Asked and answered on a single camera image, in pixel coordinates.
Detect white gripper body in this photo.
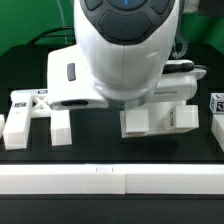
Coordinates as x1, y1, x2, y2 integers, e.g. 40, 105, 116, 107
151, 59, 207, 102

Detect white tagged block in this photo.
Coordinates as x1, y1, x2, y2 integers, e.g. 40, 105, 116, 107
210, 93, 224, 114

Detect white chair seat part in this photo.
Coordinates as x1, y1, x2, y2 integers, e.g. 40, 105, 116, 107
119, 99, 200, 139

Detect white chair back frame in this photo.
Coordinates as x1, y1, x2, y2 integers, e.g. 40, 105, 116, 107
1, 89, 72, 150

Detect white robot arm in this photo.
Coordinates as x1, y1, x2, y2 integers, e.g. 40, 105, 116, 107
73, 0, 206, 111

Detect white part left edge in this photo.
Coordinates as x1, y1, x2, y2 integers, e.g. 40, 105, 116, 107
0, 114, 5, 136

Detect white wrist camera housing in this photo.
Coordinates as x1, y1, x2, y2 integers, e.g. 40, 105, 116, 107
47, 45, 108, 110

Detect white front rail barrier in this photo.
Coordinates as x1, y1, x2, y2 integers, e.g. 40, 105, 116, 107
0, 164, 224, 195

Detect black cables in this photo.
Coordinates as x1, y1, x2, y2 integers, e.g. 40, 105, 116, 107
27, 26, 76, 46

